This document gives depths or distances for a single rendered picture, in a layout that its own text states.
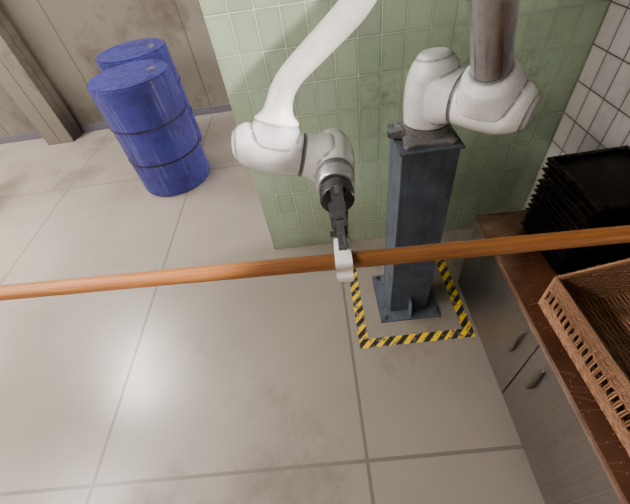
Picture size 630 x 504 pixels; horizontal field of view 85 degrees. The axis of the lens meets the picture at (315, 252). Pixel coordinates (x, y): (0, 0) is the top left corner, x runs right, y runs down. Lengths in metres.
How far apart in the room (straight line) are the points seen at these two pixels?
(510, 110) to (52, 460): 2.30
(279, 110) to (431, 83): 0.55
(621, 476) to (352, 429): 0.93
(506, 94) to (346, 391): 1.36
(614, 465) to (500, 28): 1.09
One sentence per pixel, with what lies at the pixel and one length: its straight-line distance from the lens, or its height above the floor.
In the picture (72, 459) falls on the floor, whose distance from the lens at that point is 2.16.
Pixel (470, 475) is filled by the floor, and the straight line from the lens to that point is 1.74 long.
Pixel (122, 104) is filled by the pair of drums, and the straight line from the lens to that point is 2.84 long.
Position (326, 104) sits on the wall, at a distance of 1.76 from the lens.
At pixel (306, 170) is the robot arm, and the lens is 0.82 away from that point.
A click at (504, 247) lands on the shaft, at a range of 0.67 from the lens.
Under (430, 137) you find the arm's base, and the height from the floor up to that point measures 1.03.
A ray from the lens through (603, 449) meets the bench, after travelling 1.27.
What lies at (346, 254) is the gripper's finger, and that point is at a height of 1.22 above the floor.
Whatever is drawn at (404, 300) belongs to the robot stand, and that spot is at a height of 0.10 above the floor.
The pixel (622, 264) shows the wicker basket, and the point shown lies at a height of 0.77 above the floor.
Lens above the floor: 1.66
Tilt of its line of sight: 47 degrees down
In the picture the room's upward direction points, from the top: 10 degrees counter-clockwise
